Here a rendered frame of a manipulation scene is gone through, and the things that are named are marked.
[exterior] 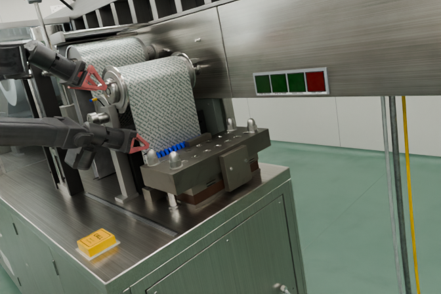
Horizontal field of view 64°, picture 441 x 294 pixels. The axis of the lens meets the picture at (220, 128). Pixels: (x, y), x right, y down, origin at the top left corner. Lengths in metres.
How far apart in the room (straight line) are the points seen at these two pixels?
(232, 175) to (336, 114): 2.78
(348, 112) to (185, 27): 2.61
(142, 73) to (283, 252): 0.73
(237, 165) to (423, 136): 2.61
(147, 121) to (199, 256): 0.42
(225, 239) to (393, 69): 0.60
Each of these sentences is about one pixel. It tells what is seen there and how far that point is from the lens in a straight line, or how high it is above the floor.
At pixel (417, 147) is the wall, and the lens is 3.54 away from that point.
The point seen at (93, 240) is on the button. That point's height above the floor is 0.92.
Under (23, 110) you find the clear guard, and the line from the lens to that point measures 2.03.
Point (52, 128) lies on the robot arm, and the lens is 0.90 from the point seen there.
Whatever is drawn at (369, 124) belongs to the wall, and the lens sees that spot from 3.62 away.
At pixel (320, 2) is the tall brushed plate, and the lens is 0.96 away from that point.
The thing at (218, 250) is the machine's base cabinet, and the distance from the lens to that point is 1.01.
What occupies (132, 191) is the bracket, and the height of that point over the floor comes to 0.92.
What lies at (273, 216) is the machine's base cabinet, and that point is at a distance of 1.16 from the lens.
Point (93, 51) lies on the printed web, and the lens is 1.30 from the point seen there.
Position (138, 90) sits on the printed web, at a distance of 1.08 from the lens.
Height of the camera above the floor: 1.34
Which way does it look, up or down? 14 degrees down
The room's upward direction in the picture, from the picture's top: 11 degrees counter-clockwise
